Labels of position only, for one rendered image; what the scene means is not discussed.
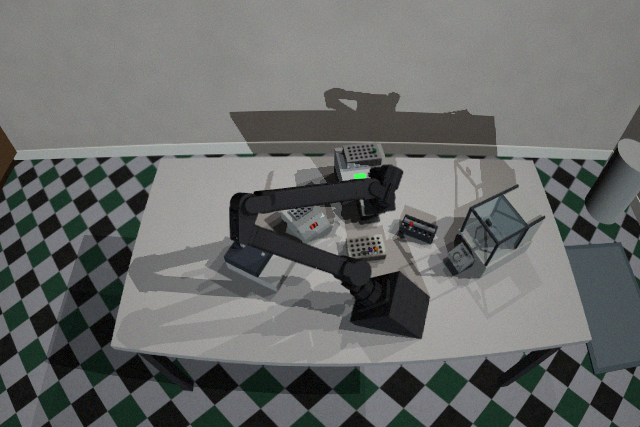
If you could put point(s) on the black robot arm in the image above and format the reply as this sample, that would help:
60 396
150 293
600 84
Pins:
381 189

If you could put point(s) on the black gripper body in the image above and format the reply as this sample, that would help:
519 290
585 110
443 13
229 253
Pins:
371 208

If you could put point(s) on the beige tube rack with round holes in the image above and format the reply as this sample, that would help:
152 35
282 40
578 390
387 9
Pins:
364 243

